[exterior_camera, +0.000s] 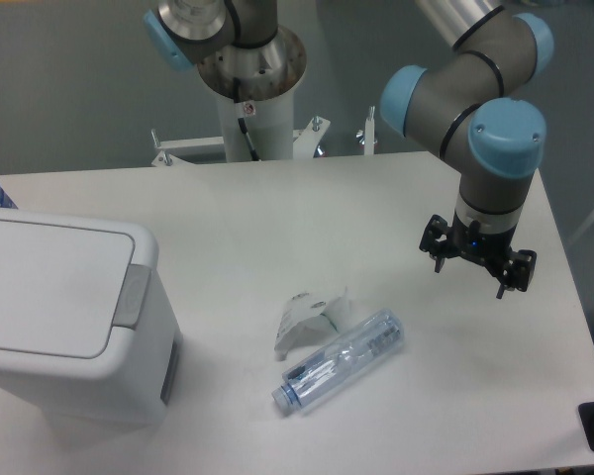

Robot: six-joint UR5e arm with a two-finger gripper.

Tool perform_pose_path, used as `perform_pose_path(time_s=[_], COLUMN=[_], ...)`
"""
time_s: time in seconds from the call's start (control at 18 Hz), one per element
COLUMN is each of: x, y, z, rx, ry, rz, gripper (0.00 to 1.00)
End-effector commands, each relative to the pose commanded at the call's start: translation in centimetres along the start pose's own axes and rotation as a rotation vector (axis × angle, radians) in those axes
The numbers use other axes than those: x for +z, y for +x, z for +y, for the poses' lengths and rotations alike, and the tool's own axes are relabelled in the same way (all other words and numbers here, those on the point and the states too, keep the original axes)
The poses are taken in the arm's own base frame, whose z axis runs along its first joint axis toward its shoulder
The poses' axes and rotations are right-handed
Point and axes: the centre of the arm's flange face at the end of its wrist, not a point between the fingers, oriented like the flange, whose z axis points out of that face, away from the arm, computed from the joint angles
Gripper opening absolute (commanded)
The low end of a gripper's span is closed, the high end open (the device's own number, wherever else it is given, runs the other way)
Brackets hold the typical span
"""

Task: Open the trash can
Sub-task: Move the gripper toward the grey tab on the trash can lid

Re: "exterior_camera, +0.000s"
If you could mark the crumpled white paper wrapper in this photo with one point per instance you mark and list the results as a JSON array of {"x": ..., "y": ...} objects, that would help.
[{"x": 312, "y": 316}]

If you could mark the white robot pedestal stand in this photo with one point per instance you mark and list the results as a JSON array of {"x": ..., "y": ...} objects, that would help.
[{"x": 254, "y": 92}]

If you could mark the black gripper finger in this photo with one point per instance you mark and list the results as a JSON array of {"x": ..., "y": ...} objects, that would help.
[
  {"x": 516, "y": 272},
  {"x": 437, "y": 241}
]

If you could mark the white trash can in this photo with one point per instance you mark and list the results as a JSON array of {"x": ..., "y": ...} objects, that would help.
[{"x": 86, "y": 326}]

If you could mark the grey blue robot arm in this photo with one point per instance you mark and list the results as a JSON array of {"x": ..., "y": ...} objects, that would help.
[{"x": 463, "y": 113}]

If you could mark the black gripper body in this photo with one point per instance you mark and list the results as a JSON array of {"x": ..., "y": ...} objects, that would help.
[{"x": 483, "y": 239}]

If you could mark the clear plastic bottle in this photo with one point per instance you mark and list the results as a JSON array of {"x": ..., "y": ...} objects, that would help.
[{"x": 332, "y": 365}]

